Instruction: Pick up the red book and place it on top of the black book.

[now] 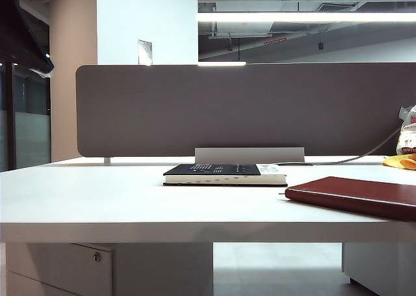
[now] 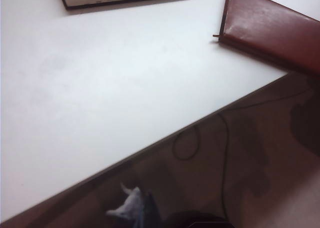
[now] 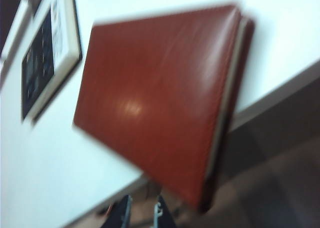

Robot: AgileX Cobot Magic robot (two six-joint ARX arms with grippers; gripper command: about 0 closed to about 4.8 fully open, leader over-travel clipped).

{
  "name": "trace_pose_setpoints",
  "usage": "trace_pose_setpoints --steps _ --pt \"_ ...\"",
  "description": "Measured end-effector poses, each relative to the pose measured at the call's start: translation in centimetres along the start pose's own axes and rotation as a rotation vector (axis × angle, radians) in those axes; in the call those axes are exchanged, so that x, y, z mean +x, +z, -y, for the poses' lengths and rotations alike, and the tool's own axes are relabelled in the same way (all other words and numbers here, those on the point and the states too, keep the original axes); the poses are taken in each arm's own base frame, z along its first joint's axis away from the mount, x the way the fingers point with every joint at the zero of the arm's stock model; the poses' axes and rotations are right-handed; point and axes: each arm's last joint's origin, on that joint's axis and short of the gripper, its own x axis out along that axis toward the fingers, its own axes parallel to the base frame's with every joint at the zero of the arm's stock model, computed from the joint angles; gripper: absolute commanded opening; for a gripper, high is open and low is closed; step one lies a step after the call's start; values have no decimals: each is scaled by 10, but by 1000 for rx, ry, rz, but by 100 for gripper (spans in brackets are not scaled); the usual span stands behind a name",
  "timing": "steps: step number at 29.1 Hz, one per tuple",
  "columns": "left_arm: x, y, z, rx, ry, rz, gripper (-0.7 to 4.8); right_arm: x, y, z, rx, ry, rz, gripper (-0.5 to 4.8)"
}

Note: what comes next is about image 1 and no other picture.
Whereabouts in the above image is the yellow cloth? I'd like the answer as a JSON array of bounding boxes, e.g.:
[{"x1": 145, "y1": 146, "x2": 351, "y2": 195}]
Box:
[{"x1": 382, "y1": 153, "x2": 416, "y2": 170}]

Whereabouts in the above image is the gray cable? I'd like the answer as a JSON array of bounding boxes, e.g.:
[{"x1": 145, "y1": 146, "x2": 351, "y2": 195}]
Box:
[{"x1": 278, "y1": 126, "x2": 403, "y2": 165}]

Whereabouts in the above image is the clear snack bag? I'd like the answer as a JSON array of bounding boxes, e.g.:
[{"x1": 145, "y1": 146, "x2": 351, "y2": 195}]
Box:
[{"x1": 395, "y1": 105, "x2": 416, "y2": 156}]

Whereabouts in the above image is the black hardcover book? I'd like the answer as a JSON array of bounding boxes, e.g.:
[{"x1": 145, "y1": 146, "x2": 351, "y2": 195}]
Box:
[{"x1": 162, "y1": 163, "x2": 288, "y2": 187}]

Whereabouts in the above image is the dark framed glass door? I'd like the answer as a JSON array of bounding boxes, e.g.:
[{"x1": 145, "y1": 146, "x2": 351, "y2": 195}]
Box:
[{"x1": 0, "y1": 58, "x2": 52, "y2": 172}]

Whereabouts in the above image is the long ceiling light strip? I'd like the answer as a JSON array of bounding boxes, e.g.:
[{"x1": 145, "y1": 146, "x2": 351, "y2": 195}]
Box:
[{"x1": 197, "y1": 12, "x2": 416, "y2": 23}]

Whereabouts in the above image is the ceiling air vent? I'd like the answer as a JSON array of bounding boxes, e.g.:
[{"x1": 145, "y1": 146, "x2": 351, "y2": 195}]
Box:
[{"x1": 315, "y1": 2, "x2": 358, "y2": 13}]

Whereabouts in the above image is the short pendant light bar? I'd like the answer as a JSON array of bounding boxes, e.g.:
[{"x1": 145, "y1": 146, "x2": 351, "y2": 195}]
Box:
[{"x1": 197, "y1": 61, "x2": 246, "y2": 67}]

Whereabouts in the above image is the red hardcover book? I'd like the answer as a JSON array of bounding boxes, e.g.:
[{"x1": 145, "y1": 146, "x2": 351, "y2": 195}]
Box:
[{"x1": 284, "y1": 176, "x2": 416, "y2": 222}]

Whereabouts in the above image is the white drawer cabinet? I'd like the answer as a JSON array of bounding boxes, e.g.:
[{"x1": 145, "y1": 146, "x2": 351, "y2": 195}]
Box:
[{"x1": 5, "y1": 243, "x2": 214, "y2": 296}]

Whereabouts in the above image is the white side cabinet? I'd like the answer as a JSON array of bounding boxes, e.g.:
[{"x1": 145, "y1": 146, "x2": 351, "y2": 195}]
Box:
[{"x1": 341, "y1": 243, "x2": 416, "y2": 296}]

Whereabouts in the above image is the silver wall plate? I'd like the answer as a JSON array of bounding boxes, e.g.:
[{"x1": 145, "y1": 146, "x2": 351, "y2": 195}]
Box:
[{"x1": 137, "y1": 39, "x2": 153, "y2": 66}]

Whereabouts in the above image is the silver cable tray flap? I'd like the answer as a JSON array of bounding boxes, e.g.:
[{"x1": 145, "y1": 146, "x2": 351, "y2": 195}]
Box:
[{"x1": 194, "y1": 147, "x2": 306, "y2": 164}]

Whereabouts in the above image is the gray desk partition screen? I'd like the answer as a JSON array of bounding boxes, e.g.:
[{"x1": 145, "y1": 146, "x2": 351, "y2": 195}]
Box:
[{"x1": 75, "y1": 62, "x2": 416, "y2": 157}]

